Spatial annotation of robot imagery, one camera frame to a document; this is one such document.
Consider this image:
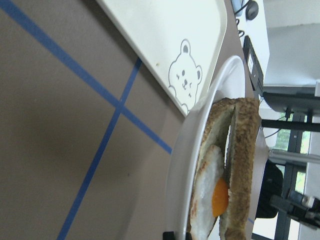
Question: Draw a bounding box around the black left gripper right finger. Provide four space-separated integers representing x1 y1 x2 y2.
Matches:
185 232 192 240

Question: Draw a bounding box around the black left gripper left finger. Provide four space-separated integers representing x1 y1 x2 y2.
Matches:
162 231 175 240

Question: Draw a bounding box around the bread slice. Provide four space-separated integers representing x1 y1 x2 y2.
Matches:
187 99 235 233
219 98 260 240

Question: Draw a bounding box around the white round plate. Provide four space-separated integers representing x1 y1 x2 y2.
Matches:
164 55 246 240

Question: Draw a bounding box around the bread slice under egg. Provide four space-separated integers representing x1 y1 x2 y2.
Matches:
187 99 235 233

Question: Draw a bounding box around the fried egg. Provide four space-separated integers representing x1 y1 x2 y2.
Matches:
189 145 225 240

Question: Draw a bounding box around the small black box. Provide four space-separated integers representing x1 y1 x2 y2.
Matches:
242 35 264 98

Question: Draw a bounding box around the cream bear tray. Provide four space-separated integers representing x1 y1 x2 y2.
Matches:
99 0 227 116

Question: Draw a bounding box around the black computer mouse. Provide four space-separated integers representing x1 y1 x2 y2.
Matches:
245 0 259 21

